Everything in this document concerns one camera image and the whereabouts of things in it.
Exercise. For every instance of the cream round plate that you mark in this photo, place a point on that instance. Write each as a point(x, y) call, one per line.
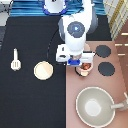
point(43, 70)

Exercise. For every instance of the pink small pot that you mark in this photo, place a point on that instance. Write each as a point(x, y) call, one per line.
point(84, 69)

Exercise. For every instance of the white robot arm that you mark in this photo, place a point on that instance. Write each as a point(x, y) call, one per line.
point(73, 29)

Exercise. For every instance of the cream slotted spatula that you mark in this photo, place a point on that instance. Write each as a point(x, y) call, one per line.
point(15, 64)

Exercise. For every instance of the black burner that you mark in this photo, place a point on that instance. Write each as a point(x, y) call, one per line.
point(106, 69)
point(103, 51)

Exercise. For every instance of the grey frying pan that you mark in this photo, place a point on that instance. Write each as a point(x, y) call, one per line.
point(96, 107)

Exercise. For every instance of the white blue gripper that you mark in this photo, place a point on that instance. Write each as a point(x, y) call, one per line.
point(74, 61)

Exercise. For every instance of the wooden slatted furniture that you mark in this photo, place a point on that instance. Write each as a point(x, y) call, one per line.
point(117, 14)

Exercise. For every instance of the black burner front right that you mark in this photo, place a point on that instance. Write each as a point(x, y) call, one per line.
point(106, 69)

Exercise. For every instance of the black table mat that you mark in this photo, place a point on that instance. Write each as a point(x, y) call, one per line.
point(25, 101)

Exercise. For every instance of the black burner back right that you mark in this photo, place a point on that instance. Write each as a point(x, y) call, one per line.
point(103, 51)

